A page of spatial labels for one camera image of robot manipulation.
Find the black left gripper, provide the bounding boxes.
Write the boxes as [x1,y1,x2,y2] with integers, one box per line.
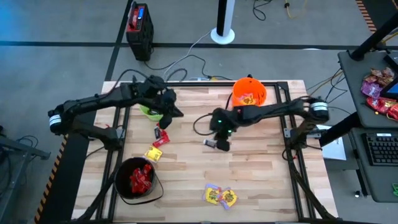
[135,74,185,131]

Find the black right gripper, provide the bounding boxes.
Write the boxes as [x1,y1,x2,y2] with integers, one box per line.
[209,107,241,152]

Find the purple candy wrapper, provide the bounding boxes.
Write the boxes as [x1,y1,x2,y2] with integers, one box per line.
[360,80,384,100]

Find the red candy wrapper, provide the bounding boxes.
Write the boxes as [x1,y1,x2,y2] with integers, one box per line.
[386,103,398,121]
[366,96,389,115]

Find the brown candy wrappers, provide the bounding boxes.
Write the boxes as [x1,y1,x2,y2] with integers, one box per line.
[363,67,396,87]

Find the green plastic bucket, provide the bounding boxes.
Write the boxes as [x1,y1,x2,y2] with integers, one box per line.
[139,104,165,122]

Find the orange pumpkin bucket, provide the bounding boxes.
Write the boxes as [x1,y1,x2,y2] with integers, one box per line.
[228,77,268,108]

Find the black plastic bucket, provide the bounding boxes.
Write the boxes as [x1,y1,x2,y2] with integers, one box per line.
[113,157,165,206]

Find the red black power station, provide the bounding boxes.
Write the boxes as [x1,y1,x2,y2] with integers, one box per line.
[125,1,155,62]

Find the black desk beam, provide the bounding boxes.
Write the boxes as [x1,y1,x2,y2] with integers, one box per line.
[318,111,362,147]

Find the white paper sheet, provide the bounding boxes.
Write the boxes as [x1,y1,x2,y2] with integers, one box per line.
[321,123,348,161]

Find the black hazard-striped platform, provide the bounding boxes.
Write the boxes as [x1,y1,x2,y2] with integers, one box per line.
[33,99,100,224]

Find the black keyboard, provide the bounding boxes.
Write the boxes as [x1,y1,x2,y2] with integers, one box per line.
[364,133,398,167]

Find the dark grey desk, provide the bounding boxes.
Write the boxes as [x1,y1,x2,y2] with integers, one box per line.
[348,126,398,203]

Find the black tablet blue screen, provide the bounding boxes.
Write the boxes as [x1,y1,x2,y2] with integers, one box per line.
[379,76,398,100]

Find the black stand pole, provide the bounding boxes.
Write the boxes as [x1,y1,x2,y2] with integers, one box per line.
[350,12,398,62]

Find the white floor cable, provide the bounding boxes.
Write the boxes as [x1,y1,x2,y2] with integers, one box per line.
[161,29,213,81]

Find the white pedestal stand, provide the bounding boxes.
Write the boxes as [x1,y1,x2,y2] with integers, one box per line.
[210,0,236,45]

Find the black cable bundle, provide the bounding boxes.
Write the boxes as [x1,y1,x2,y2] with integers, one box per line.
[306,68,352,116]

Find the black looped floor cable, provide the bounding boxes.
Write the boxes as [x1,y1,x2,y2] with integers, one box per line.
[252,0,274,22]

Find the yellow floor cable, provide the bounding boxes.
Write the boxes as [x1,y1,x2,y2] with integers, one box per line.
[284,0,309,19]

